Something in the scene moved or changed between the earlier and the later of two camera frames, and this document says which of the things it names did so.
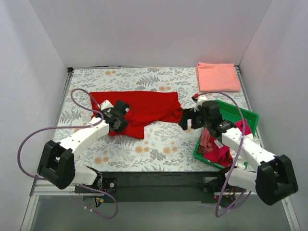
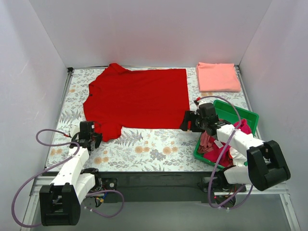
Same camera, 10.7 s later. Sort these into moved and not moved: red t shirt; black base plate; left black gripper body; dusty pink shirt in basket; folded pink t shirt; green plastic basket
Moved: left black gripper body; red t shirt
Not moved: black base plate; dusty pink shirt in basket; folded pink t shirt; green plastic basket
